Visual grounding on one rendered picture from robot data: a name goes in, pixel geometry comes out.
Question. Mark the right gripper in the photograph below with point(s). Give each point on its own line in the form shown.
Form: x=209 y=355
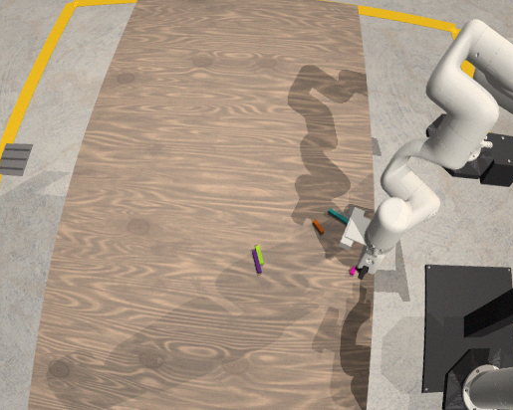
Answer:
x=367 y=263

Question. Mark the turquoise rod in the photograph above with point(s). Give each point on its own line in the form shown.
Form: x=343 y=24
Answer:
x=338 y=216

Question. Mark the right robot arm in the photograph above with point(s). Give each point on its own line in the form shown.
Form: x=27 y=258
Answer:
x=472 y=110

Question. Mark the purple rod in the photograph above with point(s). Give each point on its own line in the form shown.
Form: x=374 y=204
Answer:
x=257 y=262

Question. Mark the orange rod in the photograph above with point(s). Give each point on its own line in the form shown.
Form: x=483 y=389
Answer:
x=318 y=226

